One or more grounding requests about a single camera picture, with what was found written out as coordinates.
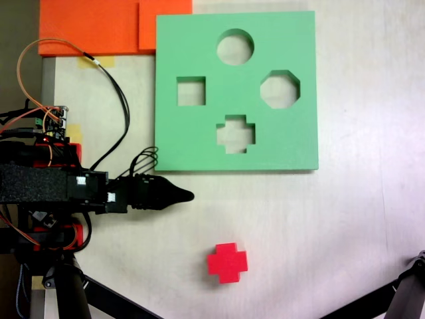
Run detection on black usb cable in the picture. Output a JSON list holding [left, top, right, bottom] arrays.
[[0, 127, 46, 138]]

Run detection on long orange wire loop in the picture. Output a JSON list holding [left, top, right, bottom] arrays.
[[16, 38, 88, 116]]

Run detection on black curved moving gripper finger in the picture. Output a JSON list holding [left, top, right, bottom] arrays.
[[155, 195, 195, 211]]

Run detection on black and red table clamp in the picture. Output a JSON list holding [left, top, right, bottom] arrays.
[[0, 141, 83, 169], [0, 224, 84, 255]]

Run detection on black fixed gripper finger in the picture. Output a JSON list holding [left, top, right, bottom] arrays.
[[155, 177, 195, 197]]

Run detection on green shape sorting board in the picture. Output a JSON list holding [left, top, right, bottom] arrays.
[[153, 11, 319, 173]]

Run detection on blue white braided cable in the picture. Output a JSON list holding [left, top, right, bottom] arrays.
[[15, 264, 27, 319]]

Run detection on green black circuit board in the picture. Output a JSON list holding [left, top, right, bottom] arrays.
[[35, 105, 70, 141]]

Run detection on red cross columnar block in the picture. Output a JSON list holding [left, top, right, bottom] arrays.
[[207, 242, 249, 285]]

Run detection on black cable with white connector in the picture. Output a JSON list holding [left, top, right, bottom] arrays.
[[82, 51, 131, 171]]

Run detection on small black circuit board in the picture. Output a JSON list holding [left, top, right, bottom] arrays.
[[31, 211, 56, 230]]

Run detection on black power cable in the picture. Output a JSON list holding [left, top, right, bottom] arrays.
[[0, 105, 37, 126]]

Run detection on black servo cable bundle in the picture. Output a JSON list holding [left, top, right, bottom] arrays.
[[127, 146, 159, 177]]

